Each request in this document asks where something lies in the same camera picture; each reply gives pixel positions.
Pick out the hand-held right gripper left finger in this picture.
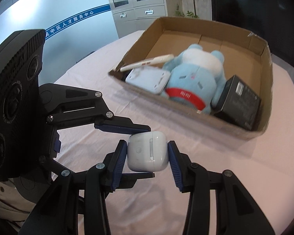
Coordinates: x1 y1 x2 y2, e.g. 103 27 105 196
18 139 128 235

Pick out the black product box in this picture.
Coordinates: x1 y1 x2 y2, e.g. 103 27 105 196
212 75 262 131

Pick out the cardboard box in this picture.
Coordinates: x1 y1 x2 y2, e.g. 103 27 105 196
108 17 272 141

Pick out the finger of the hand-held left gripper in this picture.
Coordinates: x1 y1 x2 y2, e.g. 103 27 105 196
116 171 155 189
39 83 152 136

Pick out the white rectangular plastic device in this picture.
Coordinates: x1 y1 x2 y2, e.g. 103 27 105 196
125 67 171 95

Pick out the cream phone case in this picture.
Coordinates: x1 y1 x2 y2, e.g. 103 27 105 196
120 54 174 72

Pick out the grey metal cabinet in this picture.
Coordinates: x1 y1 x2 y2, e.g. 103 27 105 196
103 0 168 40

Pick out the blue plush toy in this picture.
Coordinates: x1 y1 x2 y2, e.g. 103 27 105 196
161 43 227 114

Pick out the white earbuds case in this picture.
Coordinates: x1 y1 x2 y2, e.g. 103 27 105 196
127 131 169 172

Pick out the large dark screen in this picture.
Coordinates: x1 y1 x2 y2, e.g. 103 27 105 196
209 0 294 71

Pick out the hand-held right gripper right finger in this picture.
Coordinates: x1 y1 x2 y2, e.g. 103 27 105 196
168 141 276 235

